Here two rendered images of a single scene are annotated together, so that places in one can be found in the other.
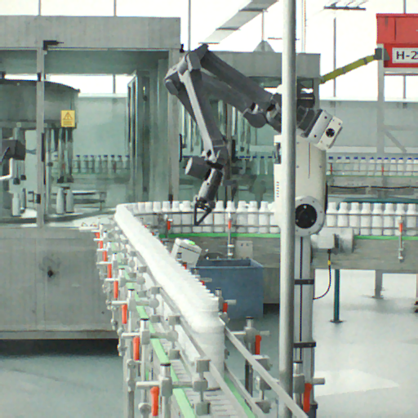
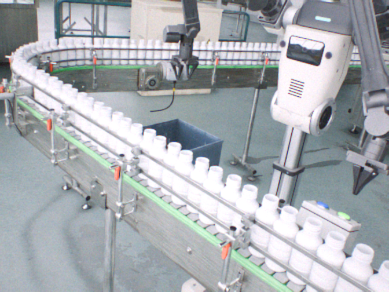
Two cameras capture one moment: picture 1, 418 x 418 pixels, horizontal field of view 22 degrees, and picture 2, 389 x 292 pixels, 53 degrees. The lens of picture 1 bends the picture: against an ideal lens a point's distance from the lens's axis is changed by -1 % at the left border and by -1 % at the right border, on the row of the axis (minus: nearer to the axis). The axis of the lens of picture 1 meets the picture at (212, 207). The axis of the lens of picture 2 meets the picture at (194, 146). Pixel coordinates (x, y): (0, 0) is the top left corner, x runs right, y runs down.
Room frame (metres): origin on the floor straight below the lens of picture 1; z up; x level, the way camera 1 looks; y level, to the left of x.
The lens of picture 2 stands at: (3.35, 0.95, 1.65)
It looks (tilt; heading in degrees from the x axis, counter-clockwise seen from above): 24 degrees down; 320
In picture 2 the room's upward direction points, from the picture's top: 7 degrees clockwise
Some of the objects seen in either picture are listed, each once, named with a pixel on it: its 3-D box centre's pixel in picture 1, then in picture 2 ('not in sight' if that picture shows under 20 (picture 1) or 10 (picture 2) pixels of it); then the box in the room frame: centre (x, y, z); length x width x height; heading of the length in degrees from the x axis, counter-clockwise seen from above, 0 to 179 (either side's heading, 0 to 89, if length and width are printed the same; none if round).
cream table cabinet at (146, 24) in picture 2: not in sight; (172, 47); (7.94, -2.27, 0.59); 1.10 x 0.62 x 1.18; 80
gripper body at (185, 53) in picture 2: (224, 175); (185, 51); (4.68, -0.05, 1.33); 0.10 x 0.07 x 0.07; 96
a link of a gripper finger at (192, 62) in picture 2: (229, 192); (187, 68); (4.68, -0.07, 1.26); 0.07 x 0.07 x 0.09; 6
